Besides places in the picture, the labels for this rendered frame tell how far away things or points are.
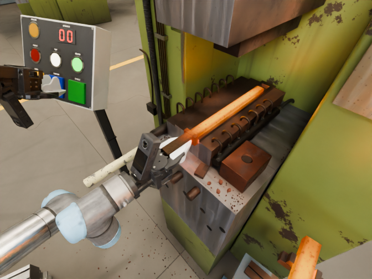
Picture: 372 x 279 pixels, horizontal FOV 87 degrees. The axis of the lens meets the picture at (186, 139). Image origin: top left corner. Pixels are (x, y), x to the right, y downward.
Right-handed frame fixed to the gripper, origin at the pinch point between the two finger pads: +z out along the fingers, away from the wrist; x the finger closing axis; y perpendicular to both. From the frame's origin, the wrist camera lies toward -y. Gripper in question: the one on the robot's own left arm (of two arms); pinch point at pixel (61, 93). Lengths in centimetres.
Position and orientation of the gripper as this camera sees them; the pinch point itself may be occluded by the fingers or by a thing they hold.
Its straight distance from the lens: 79.1
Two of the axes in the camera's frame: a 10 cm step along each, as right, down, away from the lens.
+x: -9.3, -2.7, 2.5
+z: 3.2, -2.4, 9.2
